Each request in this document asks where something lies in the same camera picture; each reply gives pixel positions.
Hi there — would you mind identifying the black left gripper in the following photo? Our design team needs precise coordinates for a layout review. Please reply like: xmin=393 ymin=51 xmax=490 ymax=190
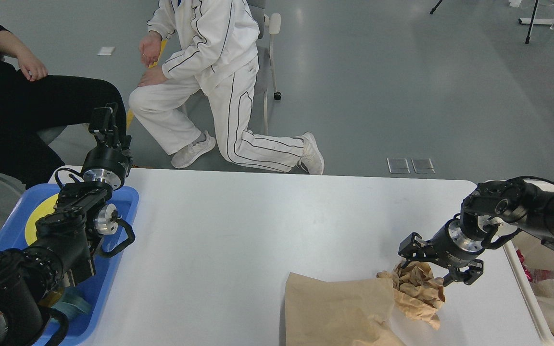
xmin=81 ymin=103 xmax=133 ymax=190

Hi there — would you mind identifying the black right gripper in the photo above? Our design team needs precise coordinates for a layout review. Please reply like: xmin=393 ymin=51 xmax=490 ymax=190
xmin=398 ymin=219 xmax=486 ymax=287

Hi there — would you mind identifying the brown paper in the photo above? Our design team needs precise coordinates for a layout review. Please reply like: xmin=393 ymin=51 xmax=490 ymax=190
xmin=376 ymin=261 xmax=446 ymax=330

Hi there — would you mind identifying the red round object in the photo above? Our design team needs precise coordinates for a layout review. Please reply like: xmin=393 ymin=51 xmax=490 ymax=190
xmin=516 ymin=249 xmax=548 ymax=283

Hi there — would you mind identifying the yellow plastic plate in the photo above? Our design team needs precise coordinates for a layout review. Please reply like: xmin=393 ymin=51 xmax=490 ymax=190
xmin=24 ymin=194 xmax=59 ymax=245

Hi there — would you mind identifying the brown paper bag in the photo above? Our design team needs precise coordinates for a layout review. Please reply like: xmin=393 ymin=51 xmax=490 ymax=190
xmin=284 ymin=273 xmax=403 ymax=346

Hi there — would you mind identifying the dark teal mug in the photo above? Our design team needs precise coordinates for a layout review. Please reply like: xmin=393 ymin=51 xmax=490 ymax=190
xmin=52 ymin=287 xmax=92 ymax=321

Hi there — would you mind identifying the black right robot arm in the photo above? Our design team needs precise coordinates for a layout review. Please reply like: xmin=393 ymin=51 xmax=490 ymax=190
xmin=398 ymin=176 xmax=554 ymax=285

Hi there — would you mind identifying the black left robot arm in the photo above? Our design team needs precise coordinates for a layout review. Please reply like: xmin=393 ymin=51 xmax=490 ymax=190
xmin=0 ymin=103 xmax=136 ymax=346

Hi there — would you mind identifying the white paper scrap on floor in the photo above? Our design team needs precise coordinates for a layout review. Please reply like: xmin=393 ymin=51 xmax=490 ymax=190
xmin=97 ymin=46 xmax=116 ymax=56

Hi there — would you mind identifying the clear floor plate right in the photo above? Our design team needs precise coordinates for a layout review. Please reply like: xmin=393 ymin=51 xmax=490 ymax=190
xmin=411 ymin=158 xmax=436 ymax=174

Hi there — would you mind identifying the clear floor plate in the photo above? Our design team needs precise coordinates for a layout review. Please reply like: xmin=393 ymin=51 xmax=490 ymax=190
xmin=387 ymin=157 xmax=410 ymax=174
xmin=411 ymin=158 xmax=436 ymax=174

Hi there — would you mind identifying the clear floor plate left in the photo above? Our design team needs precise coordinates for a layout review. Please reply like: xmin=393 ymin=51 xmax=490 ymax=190
xmin=387 ymin=157 xmax=410 ymax=174

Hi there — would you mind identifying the person in black trousers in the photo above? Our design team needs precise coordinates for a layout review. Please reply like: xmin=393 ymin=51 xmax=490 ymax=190
xmin=0 ymin=25 xmax=126 ymax=188

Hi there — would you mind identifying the beige plastic bin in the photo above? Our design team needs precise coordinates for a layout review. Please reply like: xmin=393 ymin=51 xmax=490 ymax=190
xmin=498 ymin=180 xmax=554 ymax=346

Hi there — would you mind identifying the person in white tracksuit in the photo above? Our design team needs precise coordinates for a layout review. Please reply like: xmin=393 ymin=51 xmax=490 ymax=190
xmin=129 ymin=0 xmax=325 ymax=175

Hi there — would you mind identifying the white stand base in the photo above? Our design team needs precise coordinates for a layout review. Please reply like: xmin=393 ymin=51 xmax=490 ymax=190
xmin=507 ymin=0 xmax=554 ymax=44

